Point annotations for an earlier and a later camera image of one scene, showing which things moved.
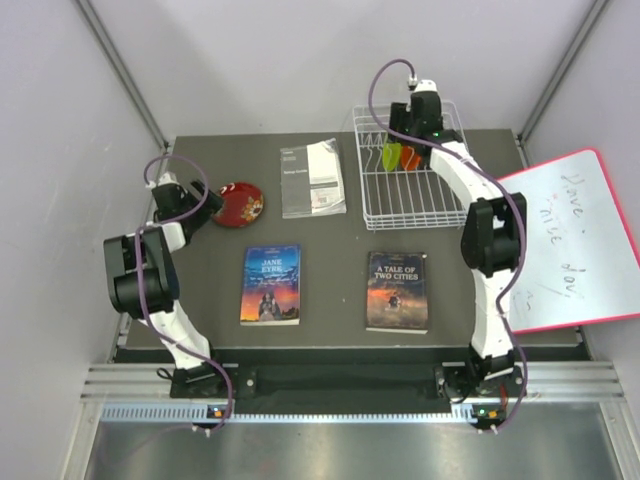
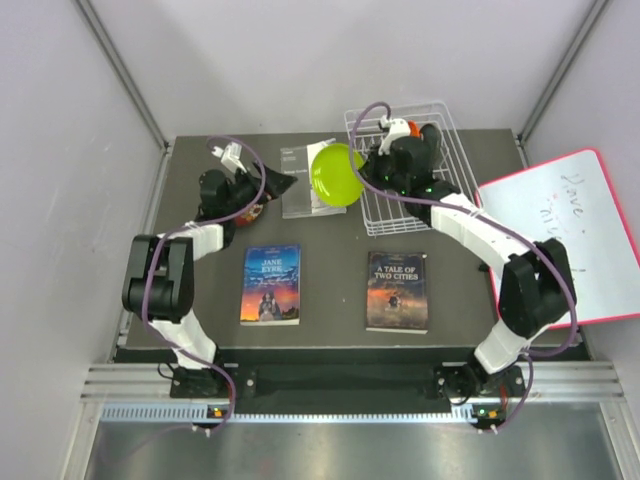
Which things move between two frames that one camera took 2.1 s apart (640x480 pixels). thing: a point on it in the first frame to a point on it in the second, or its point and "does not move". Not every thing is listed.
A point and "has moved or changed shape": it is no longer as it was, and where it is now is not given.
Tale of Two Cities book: (396, 295) does not move
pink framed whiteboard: (581, 263) does not move
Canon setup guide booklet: (311, 180) does not move
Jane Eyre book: (271, 285) does not move
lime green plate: (391, 153) has moved or changed shape
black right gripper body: (399, 119) to (382, 173)
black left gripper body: (204, 213) to (242, 191)
